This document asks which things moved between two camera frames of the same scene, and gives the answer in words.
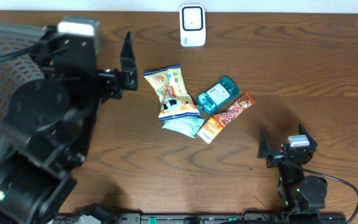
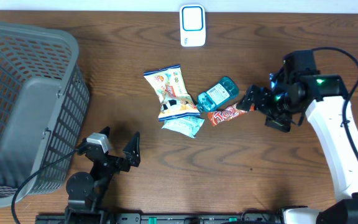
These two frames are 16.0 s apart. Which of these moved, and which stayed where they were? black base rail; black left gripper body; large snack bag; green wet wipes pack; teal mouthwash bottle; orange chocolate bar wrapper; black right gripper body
Moved: black right gripper body; orange chocolate bar wrapper; black left gripper body
Stayed: teal mouthwash bottle; green wet wipes pack; large snack bag; black base rail
